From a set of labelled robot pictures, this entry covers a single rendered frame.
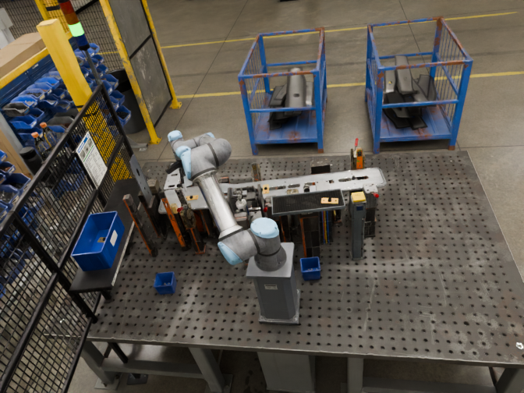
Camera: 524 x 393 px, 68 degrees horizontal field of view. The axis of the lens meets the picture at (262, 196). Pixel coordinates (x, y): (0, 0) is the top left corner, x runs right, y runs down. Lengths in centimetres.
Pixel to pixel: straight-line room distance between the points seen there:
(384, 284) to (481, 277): 50
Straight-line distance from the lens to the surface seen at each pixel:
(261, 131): 457
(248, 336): 212
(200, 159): 171
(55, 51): 268
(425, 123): 453
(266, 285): 187
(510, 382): 244
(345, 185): 236
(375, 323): 212
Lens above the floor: 252
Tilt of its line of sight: 40 degrees down
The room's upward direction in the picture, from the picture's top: 11 degrees counter-clockwise
